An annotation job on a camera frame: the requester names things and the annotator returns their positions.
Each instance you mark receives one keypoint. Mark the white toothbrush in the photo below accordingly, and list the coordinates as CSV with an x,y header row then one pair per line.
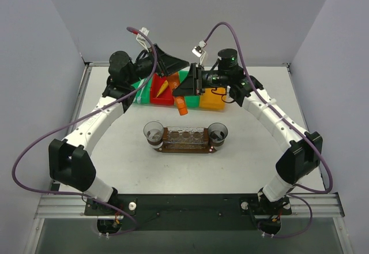
x,y
139,97

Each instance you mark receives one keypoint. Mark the red bin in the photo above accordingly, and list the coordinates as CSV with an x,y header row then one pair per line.
x,y
165,99

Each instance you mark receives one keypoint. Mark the green bin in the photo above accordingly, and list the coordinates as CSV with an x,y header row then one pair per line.
x,y
192,102
143,95

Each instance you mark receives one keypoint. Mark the middle green bin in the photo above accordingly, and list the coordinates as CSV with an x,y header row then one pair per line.
x,y
192,102

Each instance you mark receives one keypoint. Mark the left green bin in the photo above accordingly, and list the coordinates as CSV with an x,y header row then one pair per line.
x,y
143,95

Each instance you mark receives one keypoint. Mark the clear rack with brown ends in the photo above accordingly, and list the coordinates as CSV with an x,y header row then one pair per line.
x,y
186,137

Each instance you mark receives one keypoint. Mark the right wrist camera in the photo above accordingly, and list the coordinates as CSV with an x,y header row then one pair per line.
x,y
199,51

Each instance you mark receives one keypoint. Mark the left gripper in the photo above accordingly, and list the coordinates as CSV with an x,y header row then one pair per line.
x,y
158,60

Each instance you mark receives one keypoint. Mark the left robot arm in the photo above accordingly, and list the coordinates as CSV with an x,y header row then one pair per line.
x,y
69,159

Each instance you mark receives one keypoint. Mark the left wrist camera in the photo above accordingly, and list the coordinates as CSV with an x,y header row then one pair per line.
x,y
141,40

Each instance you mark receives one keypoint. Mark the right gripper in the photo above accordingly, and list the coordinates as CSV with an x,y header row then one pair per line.
x,y
196,79

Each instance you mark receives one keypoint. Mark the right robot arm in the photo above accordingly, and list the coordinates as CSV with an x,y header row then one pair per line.
x,y
300,148

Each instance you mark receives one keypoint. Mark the yellow bin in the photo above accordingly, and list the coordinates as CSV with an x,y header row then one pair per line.
x,y
212,99

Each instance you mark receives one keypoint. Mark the brown wooden oval tray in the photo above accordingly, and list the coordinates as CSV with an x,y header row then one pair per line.
x,y
208,148

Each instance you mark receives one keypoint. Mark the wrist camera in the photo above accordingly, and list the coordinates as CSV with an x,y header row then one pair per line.
x,y
199,51
141,40

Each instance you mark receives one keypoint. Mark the clear plastic cup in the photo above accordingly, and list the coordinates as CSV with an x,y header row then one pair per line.
x,y
153,132

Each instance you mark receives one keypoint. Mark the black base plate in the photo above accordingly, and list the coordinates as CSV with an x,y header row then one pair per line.
x,y
196,212

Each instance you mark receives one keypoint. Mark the dark tinted cup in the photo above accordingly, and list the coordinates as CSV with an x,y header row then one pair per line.
x,y
217,132

